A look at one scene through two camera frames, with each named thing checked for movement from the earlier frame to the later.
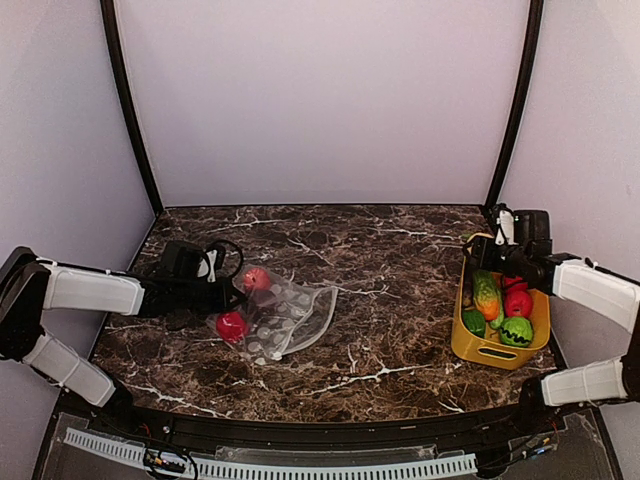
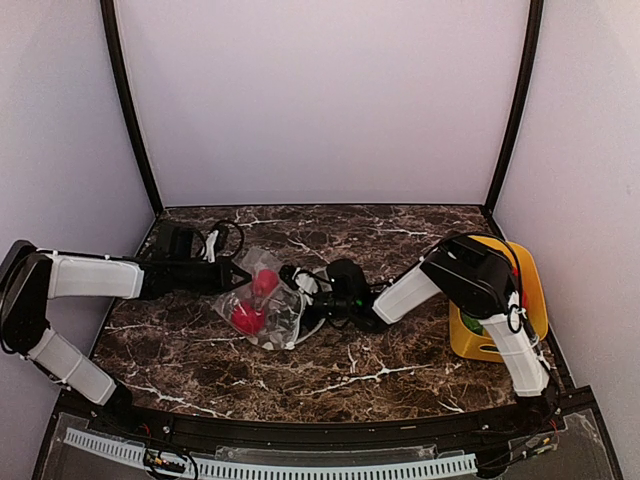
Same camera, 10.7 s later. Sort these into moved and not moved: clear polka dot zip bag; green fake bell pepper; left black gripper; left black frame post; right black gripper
Moved: right black gripper; left black gripper; clear polka dot zip bag
Not moved: green fake bell pepper; left black frame post
